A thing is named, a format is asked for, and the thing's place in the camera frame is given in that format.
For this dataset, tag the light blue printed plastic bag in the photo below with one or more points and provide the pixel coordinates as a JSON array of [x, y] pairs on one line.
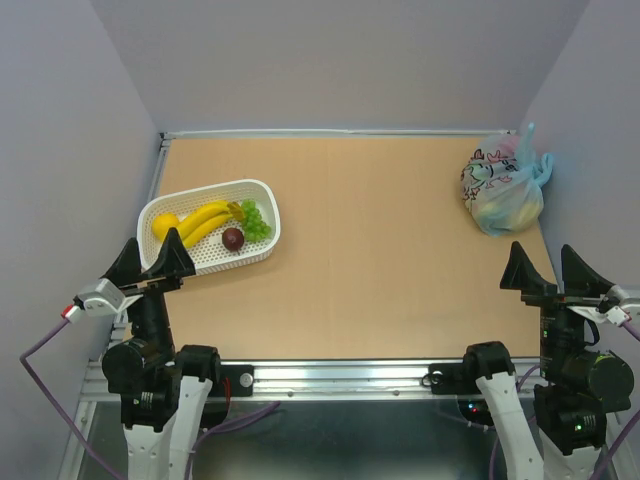
[[502, 183]]

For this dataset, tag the aluminium back rail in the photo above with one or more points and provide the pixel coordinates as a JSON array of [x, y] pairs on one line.
[[330, 133]]

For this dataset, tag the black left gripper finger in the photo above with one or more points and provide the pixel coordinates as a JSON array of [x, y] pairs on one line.
[[173, 259], [126, 269]]

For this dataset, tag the upper yellow banana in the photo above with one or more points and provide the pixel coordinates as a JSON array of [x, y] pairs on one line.
[[205, 213]]

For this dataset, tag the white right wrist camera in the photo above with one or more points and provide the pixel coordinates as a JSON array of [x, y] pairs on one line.
[[619, 306]]

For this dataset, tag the yellow lemon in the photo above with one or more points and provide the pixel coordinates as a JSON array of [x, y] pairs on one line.
[[162, 224]]

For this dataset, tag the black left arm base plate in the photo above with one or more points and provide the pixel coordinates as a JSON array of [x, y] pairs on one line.
[[239, 377]]

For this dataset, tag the yellow banana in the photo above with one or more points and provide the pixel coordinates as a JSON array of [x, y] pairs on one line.
[[205, 229], [205, 213]]

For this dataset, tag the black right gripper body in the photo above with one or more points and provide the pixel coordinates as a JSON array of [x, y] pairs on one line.
[[560, 327]]

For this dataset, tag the white perforated plastic basket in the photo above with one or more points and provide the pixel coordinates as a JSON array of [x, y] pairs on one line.
[[209, 255]]

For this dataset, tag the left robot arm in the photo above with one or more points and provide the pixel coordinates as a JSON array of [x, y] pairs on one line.
[[162, 389]]

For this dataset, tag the aluminium front frame rail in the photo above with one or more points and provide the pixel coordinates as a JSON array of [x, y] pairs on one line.
[[341, 380]]

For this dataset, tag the lower yellow banana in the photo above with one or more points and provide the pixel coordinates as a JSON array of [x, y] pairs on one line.
[[205, 229]]

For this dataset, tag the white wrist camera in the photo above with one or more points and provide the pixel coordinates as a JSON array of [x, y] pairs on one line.
[[99, 299], [619, 306]]

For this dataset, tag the green grape bunch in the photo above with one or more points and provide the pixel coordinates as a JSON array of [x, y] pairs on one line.
[[254, 226]]

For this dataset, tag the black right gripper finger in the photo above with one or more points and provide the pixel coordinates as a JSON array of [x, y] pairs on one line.
[[521, 275], [580, 279]]

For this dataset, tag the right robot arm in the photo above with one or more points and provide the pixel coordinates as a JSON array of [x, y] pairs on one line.
[[582, 385]]

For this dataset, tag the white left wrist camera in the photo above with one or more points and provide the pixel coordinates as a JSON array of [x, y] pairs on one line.
[[99, 299]]

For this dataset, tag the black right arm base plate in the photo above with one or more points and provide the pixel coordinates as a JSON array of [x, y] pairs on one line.
[[450, 379]]

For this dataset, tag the dark red plum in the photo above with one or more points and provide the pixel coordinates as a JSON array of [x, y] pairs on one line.
[[233, 239]]

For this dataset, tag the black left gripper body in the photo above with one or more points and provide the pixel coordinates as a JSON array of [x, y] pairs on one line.
[[150, 311]]

